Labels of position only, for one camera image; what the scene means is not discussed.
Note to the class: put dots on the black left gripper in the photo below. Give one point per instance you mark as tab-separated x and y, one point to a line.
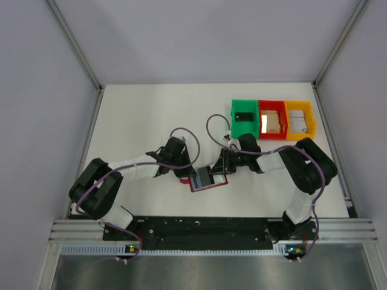
180	167

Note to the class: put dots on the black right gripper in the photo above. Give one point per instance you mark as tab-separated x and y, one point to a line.
224	160

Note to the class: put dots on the red leather card holder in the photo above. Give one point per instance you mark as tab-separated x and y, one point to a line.
220	180

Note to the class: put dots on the grey credit card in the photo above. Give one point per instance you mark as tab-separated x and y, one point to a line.
204	178

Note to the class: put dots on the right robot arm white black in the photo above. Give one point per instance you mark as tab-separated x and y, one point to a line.
308	165

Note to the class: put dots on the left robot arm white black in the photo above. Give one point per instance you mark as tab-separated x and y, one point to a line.
96	189

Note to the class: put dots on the black card in green bin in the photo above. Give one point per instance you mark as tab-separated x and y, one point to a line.
244	117

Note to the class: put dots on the gold card in red bin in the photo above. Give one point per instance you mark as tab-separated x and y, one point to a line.
270	122

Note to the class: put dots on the white cards in yellow bin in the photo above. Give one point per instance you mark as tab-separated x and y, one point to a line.
298	123

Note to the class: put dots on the green storage bin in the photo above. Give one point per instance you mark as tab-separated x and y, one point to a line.
241	128

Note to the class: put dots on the red storage bin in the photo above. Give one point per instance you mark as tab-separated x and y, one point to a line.
278	106

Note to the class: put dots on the yellow storage bin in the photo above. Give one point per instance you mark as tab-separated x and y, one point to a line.
306	107

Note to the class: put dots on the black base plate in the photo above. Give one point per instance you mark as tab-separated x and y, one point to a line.
210	233

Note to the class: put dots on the white cable duct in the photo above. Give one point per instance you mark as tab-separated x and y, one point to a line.
105	249

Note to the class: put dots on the front aluminium rail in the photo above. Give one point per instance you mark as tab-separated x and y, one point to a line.
331	230

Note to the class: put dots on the aluminium frame rail right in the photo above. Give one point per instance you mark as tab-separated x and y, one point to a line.
351	89

